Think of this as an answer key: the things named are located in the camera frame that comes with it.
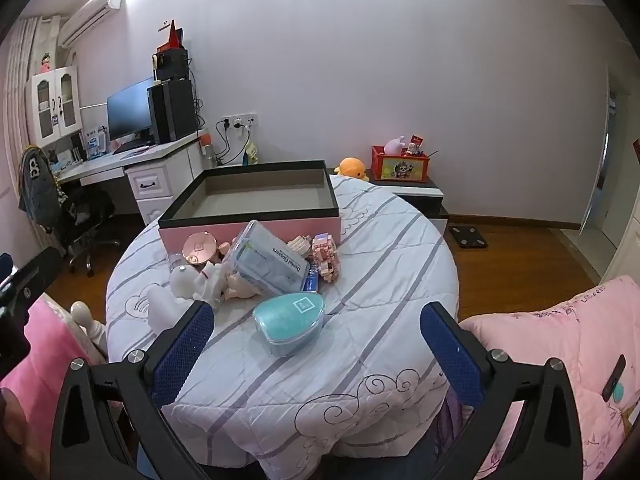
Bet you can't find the small baby doll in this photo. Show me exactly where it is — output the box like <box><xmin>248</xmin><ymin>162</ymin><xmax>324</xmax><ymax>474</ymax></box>
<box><xmin>220</xmin><ymin>270</ymin><xmax>262</xmax><ymax>302</ymax></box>

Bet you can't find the pink bed frame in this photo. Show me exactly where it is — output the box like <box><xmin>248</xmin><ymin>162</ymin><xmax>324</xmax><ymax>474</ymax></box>
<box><xmin>0</xmin><ymin>290</ymin><xmax>108</xmax><ymax>461</ymax></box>

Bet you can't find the rose gold round tin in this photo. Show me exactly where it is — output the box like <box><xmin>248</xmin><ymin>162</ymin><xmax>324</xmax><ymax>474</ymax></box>
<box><xmin>182</xmin><ymin>230</ymin><xmax>221</xmax><ymax>265</ymax></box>

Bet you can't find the black computer monitor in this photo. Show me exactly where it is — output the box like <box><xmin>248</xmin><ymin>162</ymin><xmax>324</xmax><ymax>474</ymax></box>
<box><xmin>106</xmin><ymin>77</ymin><xmax>155</xmax><ymax>142</ymax></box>

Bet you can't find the teal egg-shaped case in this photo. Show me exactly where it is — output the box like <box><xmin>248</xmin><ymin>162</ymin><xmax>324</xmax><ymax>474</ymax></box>
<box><xmin>252</xmin><ymin>292</ymin><xmax>326</xmax><ymax>359</ymax></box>

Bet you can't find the clear plastic lidded box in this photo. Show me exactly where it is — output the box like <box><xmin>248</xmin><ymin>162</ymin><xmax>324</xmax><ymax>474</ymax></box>
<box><xmin>220</xmin><ymin>219</ymin><xmax>312</xmax><ymax>297</ymax></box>

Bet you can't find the white glass-door cabinet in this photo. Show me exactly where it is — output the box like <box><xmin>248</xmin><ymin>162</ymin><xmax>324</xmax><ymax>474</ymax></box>
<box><xmin>25</xmin><ymin>65</ymin><xmax>84</xmax><ymax>149</ymax></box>

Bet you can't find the pink box with black rim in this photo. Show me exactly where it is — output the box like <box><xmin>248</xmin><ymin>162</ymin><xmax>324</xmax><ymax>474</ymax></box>
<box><xmin>157</xmin><ymin>160</ymin><xmax>342</xmax><ymax>257</ymax></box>

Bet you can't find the black office chair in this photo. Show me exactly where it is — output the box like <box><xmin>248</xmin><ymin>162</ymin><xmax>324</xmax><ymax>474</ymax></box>
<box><xmin>30</xmin><ymin>180</ymin><xmax>122</xmax><ymax>279</ymax></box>

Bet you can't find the white bed post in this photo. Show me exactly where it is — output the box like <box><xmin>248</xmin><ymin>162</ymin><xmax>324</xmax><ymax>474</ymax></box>
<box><xmin>69</xmin><ymin>300</ymin><xmax>109</xmax><ymax>362</ymax></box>

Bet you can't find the white desk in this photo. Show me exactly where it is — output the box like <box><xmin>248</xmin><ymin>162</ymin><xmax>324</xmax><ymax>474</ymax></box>
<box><xmin>52</xmin><ymin>130</ymin><xmax>206</xmax><ymax>187</ymax></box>

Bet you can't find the pale striped curtain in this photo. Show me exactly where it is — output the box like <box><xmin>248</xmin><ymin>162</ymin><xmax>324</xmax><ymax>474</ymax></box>
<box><xmin>0</xmin><ymin>15</ymin><xmax>62</xmax><ymax>201</ymax></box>

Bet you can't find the pink building brick figure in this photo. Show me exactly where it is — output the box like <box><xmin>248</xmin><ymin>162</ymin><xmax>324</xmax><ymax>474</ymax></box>
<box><xmin>287</xmin><ymin>231</ymin><xmax>342</xmax><ymax>286</ymax></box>

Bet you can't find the pink printed blanket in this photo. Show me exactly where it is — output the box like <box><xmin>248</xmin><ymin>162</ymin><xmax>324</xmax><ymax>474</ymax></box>
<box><xmin>457</xmin><ymin>275</ymin><xmax>640</xmax><ymax>480</ymax></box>

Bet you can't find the low black-topped white cabinet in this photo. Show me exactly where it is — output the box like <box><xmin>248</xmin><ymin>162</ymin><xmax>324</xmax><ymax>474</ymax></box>
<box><xmin>367</xmin><ymin>175</ymin><xmax>451</xmax><ymax>236</ymax></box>

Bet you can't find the dark printed jacket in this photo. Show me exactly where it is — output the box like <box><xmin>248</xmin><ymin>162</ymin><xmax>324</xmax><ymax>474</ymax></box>
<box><xmin>18</xmin><ymin>145</ymin><xmax>64</xmax><ymax>234</ymax></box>

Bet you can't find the white air conditioner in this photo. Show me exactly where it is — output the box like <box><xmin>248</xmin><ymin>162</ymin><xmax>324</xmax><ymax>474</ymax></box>
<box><xmin>59</xmin><ymin>0</ymin><xmax>125</xmax><ymax>49</ymax></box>

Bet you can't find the orange octopus plush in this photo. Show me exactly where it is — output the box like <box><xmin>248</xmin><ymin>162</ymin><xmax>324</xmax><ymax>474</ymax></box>
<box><xmin>334</xmin><ymin>157</ymin><xmax>371</xmax><ymax>183</ymax></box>

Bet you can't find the white wall outlet strip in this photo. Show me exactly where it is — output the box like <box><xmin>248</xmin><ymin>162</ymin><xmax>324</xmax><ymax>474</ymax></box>
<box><xmin>220</xmin><ymin>113</ymin><xmax>259</xmax><ymax>129</ymax></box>

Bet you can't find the white figure toy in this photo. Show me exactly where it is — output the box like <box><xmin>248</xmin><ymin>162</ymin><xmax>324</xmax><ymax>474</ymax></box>
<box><xmin>145</xmin><ymin>261</ymin><xmax>227</xmax><ymax>334</ymax></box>

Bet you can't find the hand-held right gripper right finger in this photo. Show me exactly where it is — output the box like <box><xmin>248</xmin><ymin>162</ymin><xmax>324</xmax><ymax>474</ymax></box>
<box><xmin>419</xmin><ymin>301</ymin><xmax>586</xmax><ymax>480</ymax></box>

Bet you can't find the black bathroom scale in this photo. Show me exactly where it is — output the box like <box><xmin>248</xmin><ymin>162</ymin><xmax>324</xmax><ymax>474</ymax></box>
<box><xmin>447</xmin><ymin>224</ymin><xmax>489</xmax><ymax>250</ymax></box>

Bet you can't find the black power cable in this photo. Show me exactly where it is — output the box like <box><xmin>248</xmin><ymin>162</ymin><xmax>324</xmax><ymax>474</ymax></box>
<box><xmin>214</xmin><ymin>120</ymin><xmax>251</xmax><ymax>166</ymax></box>

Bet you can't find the white door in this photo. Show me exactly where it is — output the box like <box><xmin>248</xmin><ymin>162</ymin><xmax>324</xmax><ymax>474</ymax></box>
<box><xmin>579</xmin><ymin>62</ymin><xmax>640</xmax><ymax>282</ymax></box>

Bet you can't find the clear bottle with orange lid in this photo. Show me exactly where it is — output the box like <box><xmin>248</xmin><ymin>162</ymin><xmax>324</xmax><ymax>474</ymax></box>
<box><xmin>198</xmin><ymin>132</ymin><xmax>217</xmax><ymax>171</ymax></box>

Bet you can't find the black box with cables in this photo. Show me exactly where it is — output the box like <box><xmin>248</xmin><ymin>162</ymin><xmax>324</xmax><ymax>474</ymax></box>
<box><xmin>152</xmin><ymin>47</ymin><xmax>191</xmax><ymax>82</ymax></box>

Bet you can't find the red printed storage box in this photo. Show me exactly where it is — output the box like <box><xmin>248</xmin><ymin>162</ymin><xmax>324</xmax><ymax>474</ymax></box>
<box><xmin>370</xmin><ymin>145</ymin><xmax>431</xmax><ymax>183</ymax></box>

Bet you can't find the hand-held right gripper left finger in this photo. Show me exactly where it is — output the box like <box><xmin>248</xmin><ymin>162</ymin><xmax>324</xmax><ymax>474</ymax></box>
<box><xmin>50</xmin><ymin>300</ymin><xmax>216</xmax><ymax>480</ymax></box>

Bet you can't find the black handheld device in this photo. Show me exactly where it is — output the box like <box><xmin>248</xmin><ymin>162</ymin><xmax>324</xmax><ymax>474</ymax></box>
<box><xmin>601</xmin><ymin>354</ymin><xmax>627</xmax><ymax>404</ymax></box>

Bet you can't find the blue and white box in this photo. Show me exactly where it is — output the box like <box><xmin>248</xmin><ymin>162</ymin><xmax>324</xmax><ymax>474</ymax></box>
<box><xmin>84</xmin><ymin>127</ymin><xmax>109</xmax><ymax>159</ymax></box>

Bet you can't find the black computer tower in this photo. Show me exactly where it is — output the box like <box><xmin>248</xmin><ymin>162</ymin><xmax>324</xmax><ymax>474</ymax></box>
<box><xmin>146</xmin><ymin>79</ymin><xmax>199</xmax><ymax>145</ymax></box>

